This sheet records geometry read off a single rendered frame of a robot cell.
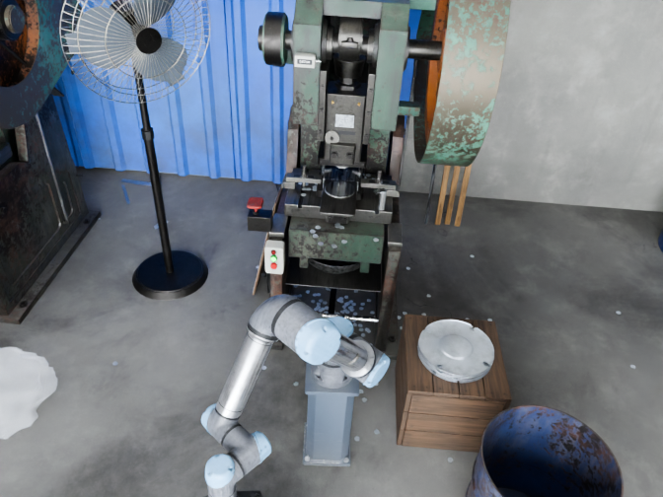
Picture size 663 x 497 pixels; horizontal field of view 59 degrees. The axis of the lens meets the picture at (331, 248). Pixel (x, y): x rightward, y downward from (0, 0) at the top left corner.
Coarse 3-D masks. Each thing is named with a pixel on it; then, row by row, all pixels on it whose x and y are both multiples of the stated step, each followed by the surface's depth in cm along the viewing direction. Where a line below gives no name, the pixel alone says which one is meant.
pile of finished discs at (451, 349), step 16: (448, 320) 236; (432, 336) 229; (448, 336) 228; (464, 336) 229; (480, 336) 230; (432, 352) 222; (448, 352) 222; (464, 352) 222; (480, 352) 223; (432, 368) 217; (448, 368) 216; (464, 368) 217; (480, 368) 217
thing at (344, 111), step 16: (336, 96) 217; (352, 96) 216; (336, 112) 221; (352, 112) 220; (336, 128) 225; (352, 128) 224; (336, 144) 226; (352, 144) 227; (336, 160) 230; (352, 160) 229
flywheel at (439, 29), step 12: (444, 0) 227; (444, 12) 231; (444, 24) 232; (432, 36) 239; (444, 36) 205; (432, 60) 241; (432, 72) 241; (432, 84) 241; (432, 96) 240; (432, 108) 237; (432, 120) 232
